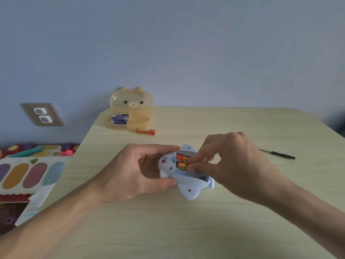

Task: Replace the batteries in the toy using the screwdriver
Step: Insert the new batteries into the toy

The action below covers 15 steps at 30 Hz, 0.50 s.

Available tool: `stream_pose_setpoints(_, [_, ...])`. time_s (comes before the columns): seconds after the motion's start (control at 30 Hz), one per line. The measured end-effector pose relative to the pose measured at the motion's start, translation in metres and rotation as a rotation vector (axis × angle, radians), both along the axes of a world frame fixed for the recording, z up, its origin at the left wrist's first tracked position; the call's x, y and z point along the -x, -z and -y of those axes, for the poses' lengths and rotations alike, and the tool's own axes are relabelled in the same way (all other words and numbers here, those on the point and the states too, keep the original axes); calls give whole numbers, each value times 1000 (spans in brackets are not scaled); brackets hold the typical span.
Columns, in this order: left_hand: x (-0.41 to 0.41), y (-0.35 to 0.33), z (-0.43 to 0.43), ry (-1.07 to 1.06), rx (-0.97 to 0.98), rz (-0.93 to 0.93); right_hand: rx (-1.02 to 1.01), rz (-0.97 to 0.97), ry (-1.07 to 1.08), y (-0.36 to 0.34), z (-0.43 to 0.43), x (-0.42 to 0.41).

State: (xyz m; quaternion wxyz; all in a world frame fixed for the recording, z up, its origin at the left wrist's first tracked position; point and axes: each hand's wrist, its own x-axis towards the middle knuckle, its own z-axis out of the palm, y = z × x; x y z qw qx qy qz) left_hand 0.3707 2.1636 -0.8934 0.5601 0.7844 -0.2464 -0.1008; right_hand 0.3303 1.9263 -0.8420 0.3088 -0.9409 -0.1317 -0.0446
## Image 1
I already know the light blue toy airplane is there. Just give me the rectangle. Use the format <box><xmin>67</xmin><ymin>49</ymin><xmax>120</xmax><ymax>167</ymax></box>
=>
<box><xmin>158</xmin><ymin>144</ymin><xmax>215</xmax><ymax>201</ymax></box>

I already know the colourful toy piece tray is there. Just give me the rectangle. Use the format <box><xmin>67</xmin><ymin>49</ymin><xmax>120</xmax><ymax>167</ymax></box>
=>
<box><xmin>0</xmin><ymin>143</ymin><xmax>81</xmax><ymax>159</ymax></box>

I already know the person's left forearm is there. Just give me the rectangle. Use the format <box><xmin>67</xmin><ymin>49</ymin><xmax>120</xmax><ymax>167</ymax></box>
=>
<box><xmin>0</xmin><ymin>178</ymin><xmax>105</xmax><ymax>259</ymax></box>

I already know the white and blue cardboard box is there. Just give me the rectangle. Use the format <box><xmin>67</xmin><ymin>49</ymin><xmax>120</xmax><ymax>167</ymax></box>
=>
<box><xmin>15</xmin><ymin>183</ymin><xmax>56</xmax><ymax>227</ymax></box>

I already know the teal toy stick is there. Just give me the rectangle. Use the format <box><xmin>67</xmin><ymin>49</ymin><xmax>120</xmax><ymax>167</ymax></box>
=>
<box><xmin>8</xmin><ymin>147</ymin><xmax>43</xmax><ymax>158</ymax></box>

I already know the person's left hand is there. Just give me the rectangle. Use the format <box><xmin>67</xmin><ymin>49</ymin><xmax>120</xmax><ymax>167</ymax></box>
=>
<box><xmin>90</xmin><ymin>144</ymin><xmax>181</xmax><ymax>205</ymax></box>

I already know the person's right forearm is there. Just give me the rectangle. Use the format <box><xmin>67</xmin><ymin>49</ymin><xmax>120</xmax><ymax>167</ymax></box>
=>
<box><xmin>264</xmin><ymin>176</ymin><xmax>345</xmax><ymax>259</ymax></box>

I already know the person's right hand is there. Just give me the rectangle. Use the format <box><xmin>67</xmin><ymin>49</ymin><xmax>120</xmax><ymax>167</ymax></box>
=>
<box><xmin>186</xmin><ymin>132</ymin><xmax>284</xmax><ymax>207</ymax></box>

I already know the translucent orange bear case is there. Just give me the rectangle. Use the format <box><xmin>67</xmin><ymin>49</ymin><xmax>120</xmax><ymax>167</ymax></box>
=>
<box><xmin>109</xmin><ymin>87</ymin><xmax>154</xmax><ymax>130</ymax></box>

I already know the red toy box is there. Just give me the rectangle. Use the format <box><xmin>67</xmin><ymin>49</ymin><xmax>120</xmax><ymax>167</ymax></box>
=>
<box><xmin>0</xmin><ymin>194</ymin><xmax>33</xmax><ymax>235</ymax></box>

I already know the grey wall outlet plate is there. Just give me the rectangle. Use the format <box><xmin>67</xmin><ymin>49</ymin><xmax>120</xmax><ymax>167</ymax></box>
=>
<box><xmin>21</xmin><ymin>103</ymin><xmax>65</xmax><ymax>127</ymax></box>

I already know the white toy with coloured keys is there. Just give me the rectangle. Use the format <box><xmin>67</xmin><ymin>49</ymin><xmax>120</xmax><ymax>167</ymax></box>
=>
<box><xmin>0</xmin><ymin>156</ymin><xmax>71</xmax><ymax>196</ymax></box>

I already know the black handled screwdriver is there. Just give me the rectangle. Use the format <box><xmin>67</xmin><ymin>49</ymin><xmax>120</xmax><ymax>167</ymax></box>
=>
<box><xmin>259</xmin><ymin>149</ymin><xmax>296</xmax><ymax>160</ymax></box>

